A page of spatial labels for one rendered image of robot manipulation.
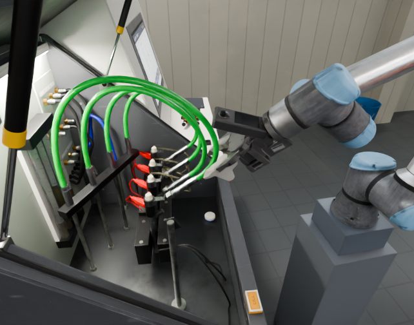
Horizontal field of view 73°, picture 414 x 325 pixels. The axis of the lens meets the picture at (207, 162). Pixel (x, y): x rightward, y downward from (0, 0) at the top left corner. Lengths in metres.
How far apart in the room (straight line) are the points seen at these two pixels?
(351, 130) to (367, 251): 0.63
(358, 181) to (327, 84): 0.50
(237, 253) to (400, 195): 0.45
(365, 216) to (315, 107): 0.58
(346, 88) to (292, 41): 2.97
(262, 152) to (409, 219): 0.44
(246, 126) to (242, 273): 0.39
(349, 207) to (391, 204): 0.17
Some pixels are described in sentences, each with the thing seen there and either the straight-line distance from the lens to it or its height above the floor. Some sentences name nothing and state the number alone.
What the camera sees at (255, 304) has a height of 0.96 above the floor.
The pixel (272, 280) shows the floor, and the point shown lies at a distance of 1.95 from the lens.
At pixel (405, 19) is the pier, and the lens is 3.91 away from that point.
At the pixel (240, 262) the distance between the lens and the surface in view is 0.80.
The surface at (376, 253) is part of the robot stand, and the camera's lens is 1.16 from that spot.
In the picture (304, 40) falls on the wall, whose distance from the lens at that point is 3.55.
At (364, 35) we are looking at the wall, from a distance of 3.97.
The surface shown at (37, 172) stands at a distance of 0.79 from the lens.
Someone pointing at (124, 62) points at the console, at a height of 1.36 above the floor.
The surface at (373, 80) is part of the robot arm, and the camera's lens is 0.77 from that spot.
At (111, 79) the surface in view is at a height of 1.42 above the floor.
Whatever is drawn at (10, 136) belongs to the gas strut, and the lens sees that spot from 0.32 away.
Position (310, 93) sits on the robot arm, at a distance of 0.54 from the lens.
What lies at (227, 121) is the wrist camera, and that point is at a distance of 0.57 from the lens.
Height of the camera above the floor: 1.59
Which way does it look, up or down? 34 degrees down
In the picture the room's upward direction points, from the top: straight up
